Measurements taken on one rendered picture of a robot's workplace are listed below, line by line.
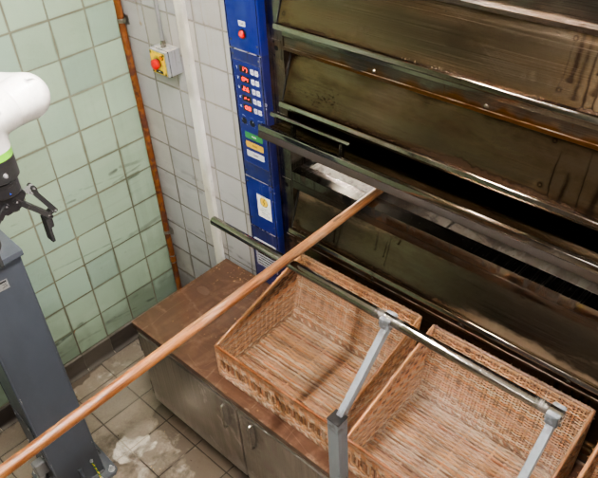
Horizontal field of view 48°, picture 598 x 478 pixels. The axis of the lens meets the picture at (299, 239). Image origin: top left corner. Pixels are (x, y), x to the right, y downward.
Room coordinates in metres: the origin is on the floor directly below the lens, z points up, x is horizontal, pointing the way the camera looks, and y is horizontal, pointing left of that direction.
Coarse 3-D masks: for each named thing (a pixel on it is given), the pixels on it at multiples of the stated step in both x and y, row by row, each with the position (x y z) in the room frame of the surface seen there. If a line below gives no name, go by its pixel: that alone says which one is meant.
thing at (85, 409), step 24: (336, 216) 1.72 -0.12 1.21; (312, 240) 1.61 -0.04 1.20; (288, 264) 1.53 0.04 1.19; (240, 288) 1.41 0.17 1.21; (216, 312) 1.33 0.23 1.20; (192, 336) 1.26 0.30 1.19; (144, 360) 1.17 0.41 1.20; (120, 384) 1.10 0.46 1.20; (96, 408) 1.04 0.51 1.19; (48, 432) 0.97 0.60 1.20; (24, 456) 0.91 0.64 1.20
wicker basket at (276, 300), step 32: (288, 288) 1.93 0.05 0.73; (320, 288) 1.89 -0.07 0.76; (352, 288) 1.80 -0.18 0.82; (256, 320) 1.80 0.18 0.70; (288, 320) 1.90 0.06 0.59; (320, 320) 1.85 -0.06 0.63; (352, 320) 1.76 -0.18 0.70; (416, 320) 1.60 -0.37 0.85; (224, 352) 1.62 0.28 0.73; (256, 352) 1.74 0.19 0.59; (288, 352) 1.73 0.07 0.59; (320, 352) 1.72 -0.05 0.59; (352, 352) 1.71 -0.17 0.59; (384, 352) 1.64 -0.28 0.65; (256, 384) 1.51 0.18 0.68; (288, 384) 1.58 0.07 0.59; (320, 384) 1.57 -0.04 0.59; (384, 384) 1.46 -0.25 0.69; (288, 416) 1.42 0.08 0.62; (320, 416) 1.32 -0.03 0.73; (352, 416) 1.34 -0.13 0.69
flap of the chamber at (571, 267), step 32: (288, 128) 1.96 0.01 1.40; (320, 128) 1.97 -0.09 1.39; (320, 160) 1.75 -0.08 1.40; (384, 160) 1.74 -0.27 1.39; (448, 192) 1.54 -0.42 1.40; (480, 192) 1.55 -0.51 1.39; (480, 224) 1.37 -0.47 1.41; (512, 224) 1.37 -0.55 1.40; (544, 224) 1.37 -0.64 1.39; (576, 224) 1.38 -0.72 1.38; (544, 256) 1.24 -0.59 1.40
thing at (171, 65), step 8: (152, 48) 2.45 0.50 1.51; (160, 48) 2.44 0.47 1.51; (168, 48) 2.43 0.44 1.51; (176, 48) 2.43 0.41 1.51; (152, 56) 2.45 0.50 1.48; (168, 56) 2.40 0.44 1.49; (176, 56) 2.43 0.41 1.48; (160, 64) 2.41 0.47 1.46; (168, 64) 2.40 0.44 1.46; (176, 64) 2.42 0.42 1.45; (160, 72) 2.42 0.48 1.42; (168, 72) 2.40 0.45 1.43; (176, 72) 2.42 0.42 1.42
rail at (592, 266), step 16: (272, 128) 1.92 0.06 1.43; (304, 144) 1.80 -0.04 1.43; (336, 160) 1.71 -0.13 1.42; (352, 160) 1.69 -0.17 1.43; (384, 176) 1.59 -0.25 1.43; (416, 192) 1.51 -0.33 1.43; (448, 208) 1.44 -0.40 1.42; (464, 208) 1.42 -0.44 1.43; (496, 224) 1.34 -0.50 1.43; (528, 240) 1.28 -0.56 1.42; (544, 240) 1.26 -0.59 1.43; (560, 256) 1.21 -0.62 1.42; (576, 256) 1.19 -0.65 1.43
